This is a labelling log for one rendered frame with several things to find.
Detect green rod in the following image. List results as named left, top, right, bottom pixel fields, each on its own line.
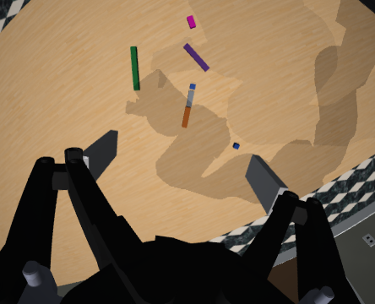
left=130, top=46, right=140, bottom=90

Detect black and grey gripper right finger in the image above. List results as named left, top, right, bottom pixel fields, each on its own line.
left=215, top=155, right=361, bottom=304

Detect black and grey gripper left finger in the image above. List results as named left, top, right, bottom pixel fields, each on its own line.
left=0, top=130, right=177, bottom=304

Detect orange-brown rectangular bar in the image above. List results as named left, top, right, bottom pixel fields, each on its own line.
left=182, top=106, right=191, bottom=128

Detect grey rod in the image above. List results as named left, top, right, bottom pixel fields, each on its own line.
left=186, top=90, right=194, bottom=107

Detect small magenta block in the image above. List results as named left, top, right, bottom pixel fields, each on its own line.
left=187, top=15, right=196, bottom=29

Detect purple rod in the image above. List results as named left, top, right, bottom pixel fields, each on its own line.
left=183, top=43, right=210, bottom=72

